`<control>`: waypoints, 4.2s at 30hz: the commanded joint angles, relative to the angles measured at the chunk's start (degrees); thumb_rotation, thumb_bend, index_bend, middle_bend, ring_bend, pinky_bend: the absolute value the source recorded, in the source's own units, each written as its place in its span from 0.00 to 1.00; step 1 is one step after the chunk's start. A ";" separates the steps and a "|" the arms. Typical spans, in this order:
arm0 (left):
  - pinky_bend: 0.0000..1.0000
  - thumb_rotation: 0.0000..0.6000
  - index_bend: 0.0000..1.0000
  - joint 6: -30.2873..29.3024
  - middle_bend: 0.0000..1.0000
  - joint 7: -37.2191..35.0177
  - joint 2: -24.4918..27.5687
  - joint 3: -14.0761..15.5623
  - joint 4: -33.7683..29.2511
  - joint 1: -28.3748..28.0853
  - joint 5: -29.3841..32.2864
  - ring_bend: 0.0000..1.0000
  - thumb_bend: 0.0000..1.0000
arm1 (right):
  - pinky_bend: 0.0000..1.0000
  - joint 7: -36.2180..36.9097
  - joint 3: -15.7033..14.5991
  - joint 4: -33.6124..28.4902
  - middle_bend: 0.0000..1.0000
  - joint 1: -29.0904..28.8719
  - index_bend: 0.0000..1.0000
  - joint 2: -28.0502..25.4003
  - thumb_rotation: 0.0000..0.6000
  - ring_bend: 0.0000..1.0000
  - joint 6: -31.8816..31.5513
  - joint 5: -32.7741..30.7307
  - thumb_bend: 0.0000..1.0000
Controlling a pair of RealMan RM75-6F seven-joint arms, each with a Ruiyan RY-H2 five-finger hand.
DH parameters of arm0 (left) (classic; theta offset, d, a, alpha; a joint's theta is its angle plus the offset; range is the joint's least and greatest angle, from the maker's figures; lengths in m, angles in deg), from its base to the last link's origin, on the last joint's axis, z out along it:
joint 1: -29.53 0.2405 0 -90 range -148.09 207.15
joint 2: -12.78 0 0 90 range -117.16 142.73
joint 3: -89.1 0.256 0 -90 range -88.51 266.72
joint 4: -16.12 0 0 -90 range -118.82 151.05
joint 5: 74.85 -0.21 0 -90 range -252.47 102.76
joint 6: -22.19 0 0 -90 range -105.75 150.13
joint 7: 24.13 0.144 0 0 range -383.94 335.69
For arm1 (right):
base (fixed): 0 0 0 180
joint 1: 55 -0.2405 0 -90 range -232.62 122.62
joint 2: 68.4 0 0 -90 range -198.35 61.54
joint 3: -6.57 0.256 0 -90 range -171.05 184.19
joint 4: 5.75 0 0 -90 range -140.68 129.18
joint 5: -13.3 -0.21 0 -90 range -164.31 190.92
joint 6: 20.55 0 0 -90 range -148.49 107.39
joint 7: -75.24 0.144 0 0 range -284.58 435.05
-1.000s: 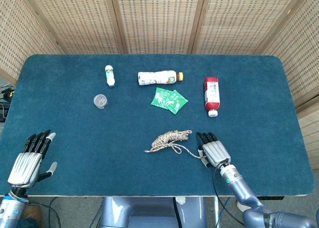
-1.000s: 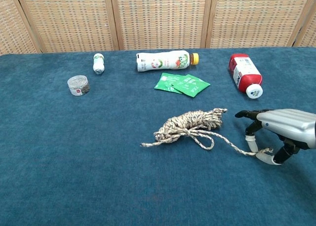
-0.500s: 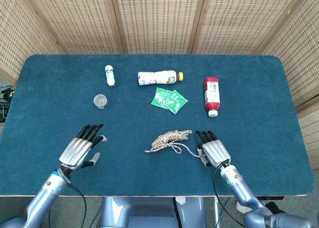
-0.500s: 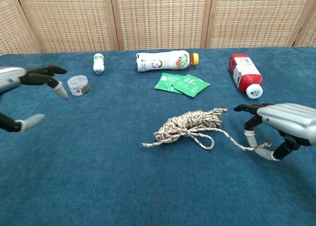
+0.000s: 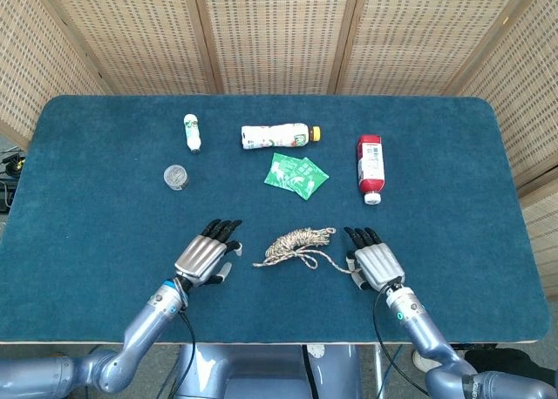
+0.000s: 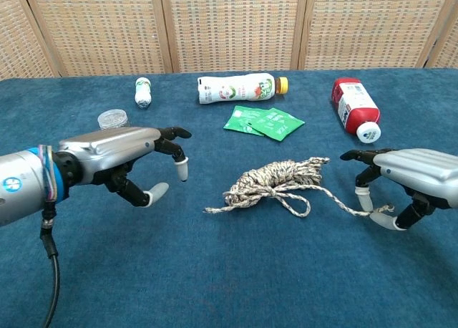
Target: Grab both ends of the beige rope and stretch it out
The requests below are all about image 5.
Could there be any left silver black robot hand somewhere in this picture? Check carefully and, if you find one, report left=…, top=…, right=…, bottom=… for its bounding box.
left=174, top=218, right=243, bottom=288

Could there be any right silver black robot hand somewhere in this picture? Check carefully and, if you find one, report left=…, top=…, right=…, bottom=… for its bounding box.
left=343, top=226, right=406, bottom=292

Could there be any beige speckled rope bundle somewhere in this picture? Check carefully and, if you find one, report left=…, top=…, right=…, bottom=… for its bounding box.
left=252, top=227, right=357, bottom=274

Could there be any blue felt table cloth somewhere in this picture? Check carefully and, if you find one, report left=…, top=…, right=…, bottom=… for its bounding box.
left=0, top=94, right=551, bottom=346

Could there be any red bottle white cap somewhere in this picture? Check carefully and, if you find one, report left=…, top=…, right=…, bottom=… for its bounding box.
left=357, top=134, right=386, bottom=206

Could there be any metal table leg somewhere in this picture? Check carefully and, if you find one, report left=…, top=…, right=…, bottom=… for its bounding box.
left=372, top=344, right=387, bottom=399

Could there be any green tea sachet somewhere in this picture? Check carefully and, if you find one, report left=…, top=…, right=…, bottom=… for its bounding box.
left=263, top=152, right=306, bottom=193
left=289, top=156, right=330, bottom=201

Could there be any small white bottle green label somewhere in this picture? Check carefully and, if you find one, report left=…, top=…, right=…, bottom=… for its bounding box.
left=182, top=113, right=203, bottom=155

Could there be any blue-grey robot torso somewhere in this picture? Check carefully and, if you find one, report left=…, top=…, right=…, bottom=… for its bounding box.
left=176, top=344, right=363, bottom=399

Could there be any white drink bottle yellow cap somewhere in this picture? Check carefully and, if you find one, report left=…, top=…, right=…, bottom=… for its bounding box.
left=240, top=122, right=323, bottom=151

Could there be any woven bamboo screen panel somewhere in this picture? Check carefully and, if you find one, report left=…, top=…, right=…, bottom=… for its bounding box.
left=448, top=0, right=558, bottom=191
left=335, top=0, right=541, bottom=98
left=0, top=0, right=112, bottom=152
left=191, top=0, right=365, bottom=96
left=518, top=167, right=558, bottom=304
left=34, top=0, right=223, bottom=96

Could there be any black clamp device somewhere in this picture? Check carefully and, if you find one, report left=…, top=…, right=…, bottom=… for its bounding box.
left=0, top=152, right=27, bottom=178

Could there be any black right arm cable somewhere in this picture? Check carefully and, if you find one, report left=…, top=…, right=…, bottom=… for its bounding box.
left=372, top=281, right=432, bottom=398

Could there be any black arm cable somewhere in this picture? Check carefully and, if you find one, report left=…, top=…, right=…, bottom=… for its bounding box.
left=167, top=276, right=198, bottom=399
left=372, top=281, right=432, bottom=398

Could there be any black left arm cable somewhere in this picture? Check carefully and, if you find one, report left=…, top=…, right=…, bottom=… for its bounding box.
left=167, top=276, right=198, bottom=399

